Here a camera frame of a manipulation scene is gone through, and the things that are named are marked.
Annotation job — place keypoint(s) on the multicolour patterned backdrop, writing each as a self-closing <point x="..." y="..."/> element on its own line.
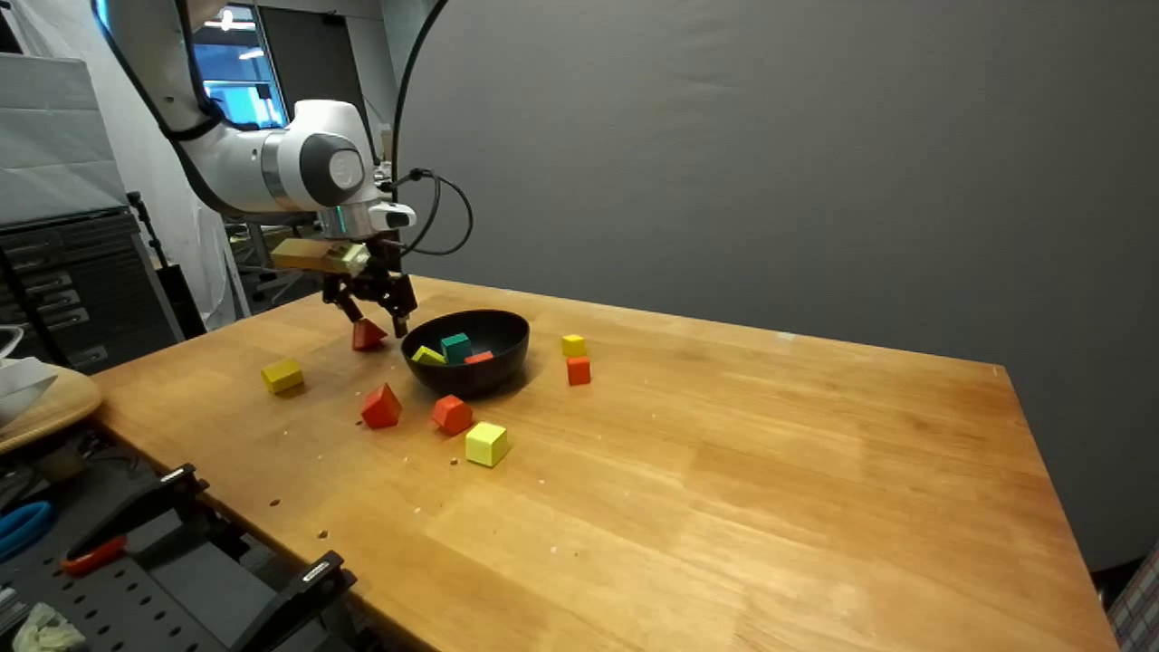
<point x="1137" y="604"/>

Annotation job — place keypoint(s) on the large red wooden block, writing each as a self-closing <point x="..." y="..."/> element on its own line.
<point x="383" y="411"/>

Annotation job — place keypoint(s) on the wrist camera on wooden plate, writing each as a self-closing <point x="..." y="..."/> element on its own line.
<point x="311" y="254"/>

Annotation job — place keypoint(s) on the red wooden pyramid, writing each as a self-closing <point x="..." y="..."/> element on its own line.
<point x="366" y="341"/>

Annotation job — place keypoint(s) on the pale yellow wooden cube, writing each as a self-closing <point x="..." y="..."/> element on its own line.
<point x="486" y="446"/>

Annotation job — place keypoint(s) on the blue lit monitor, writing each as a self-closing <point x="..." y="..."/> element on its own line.
<point x="236" y="97"/>

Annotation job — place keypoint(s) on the white crumpled scrap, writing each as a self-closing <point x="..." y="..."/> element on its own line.
<point x="46" y="632"/>

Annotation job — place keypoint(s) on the green wooden cube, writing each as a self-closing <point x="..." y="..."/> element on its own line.
<point x="454" y="345"/>

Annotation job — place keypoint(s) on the black perforated board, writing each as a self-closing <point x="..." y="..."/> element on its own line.
<point x="156" y="604"/>

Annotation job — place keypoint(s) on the white plastic sheet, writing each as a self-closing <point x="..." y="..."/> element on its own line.
<point x="20" y="382"/>

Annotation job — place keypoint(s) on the yellow rhombus wooden block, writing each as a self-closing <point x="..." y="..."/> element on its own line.
<point x="574" y="345"/>

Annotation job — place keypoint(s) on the round wooden board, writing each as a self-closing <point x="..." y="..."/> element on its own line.
<point x="61" y="411"/>

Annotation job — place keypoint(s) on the long yellow wooden block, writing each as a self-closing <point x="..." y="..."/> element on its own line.
<point x="430" y="358"/>

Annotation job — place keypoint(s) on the white curtain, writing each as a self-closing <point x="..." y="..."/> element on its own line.
<point x="75" y="38"/>

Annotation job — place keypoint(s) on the black bowl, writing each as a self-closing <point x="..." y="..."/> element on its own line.
<point x="484" y="382"/>

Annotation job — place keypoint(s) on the black equipment case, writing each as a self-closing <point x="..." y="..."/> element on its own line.
<point x="84" y="291"/>

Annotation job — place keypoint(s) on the grey box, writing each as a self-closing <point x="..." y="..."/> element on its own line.
<point x="61" y="131"/>

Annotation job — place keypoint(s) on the grey fabric backdrop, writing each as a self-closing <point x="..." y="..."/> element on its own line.
<point x="845" y="159"/>

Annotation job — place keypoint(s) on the small red wooden cube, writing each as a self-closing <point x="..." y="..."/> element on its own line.
<point x="582" y="371"/>

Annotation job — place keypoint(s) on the red rounded wooden block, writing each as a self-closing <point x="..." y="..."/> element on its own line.
<point x="454" y="417"/>

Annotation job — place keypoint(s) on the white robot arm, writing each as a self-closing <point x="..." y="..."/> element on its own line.
<point x="265" y="170"/>

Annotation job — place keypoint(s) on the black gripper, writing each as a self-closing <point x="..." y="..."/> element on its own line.
<point x="384" y="266"/>

